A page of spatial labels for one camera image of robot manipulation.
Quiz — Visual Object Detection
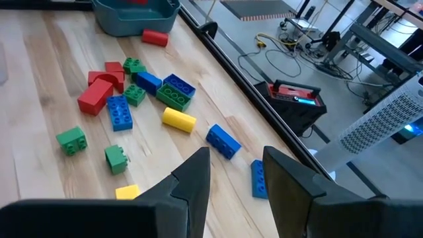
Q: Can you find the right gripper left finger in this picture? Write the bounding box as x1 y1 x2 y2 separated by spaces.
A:
0 147 212 238

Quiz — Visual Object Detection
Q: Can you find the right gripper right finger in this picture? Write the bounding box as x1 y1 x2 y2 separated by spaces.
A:
262 145 423 238

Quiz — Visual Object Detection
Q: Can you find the long blue toy brick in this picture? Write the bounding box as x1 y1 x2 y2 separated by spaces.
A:
106 95 134 132
205 124 243 161
163 73 196 99
250 159 269 200

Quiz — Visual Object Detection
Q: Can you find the yellow toy cylinder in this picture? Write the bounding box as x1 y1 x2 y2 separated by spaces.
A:
161 106 198 134

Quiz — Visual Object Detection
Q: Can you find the long green toy brick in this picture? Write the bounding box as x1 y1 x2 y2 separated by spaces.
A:
155 83 192 112

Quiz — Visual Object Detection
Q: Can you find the short blue toy brick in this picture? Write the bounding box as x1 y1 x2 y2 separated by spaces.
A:
135 71 163 97

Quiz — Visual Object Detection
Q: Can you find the red toy brick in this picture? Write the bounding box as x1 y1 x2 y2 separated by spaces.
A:
77 78 114 116
104 61 126 74

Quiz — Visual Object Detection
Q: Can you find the red toy arch block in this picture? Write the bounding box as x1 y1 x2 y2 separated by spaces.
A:
87 70 126 94

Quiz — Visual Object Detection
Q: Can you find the red toy cylinder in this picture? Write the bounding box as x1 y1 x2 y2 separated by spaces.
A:
141 28 170 48

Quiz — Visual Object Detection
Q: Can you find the yellow toy brick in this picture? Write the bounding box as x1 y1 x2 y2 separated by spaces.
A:
114 184 141 200

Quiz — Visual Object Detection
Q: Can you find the black plastic crate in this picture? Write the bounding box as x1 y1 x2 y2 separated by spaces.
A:
253 81 328 138

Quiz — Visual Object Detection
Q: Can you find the red black power station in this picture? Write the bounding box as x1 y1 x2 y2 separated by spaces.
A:
268 79 323 107

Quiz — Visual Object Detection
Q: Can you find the white tower fan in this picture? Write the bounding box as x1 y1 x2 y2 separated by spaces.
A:
310 71 423 182

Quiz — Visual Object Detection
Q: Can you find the blue-lit black device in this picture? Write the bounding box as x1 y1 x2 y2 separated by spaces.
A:
399 120 423 145

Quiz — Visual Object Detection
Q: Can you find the black floor power strip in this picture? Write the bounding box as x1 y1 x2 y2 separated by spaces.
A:
313 61 352 80

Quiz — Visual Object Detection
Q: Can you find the black workbench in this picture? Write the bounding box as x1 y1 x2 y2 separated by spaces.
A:
325 22 423 75

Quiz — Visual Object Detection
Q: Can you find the grey floor device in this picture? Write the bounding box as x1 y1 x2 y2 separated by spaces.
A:
284 16 323 34

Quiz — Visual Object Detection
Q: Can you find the teal plastic bin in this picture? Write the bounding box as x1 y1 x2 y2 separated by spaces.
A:
91 0 182 37

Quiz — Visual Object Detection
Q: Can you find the small dark striped-edge floor mat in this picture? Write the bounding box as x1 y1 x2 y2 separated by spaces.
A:
220 0 297 22

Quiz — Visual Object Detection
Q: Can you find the clear plastic bin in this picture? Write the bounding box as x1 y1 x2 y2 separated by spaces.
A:
0 41 10 86

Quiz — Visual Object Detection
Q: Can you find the black aluminium table frame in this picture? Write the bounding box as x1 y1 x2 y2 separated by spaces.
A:
0 0 334 181

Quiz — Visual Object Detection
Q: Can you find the black floor cable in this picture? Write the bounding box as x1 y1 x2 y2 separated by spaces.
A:
237 48 302 79

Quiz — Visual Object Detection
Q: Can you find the yellow cable with plug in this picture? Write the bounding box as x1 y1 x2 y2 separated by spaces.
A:
254 32 300 49

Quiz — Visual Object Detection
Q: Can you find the black frame clamp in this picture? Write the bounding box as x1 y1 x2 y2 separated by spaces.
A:
198 20 219 40

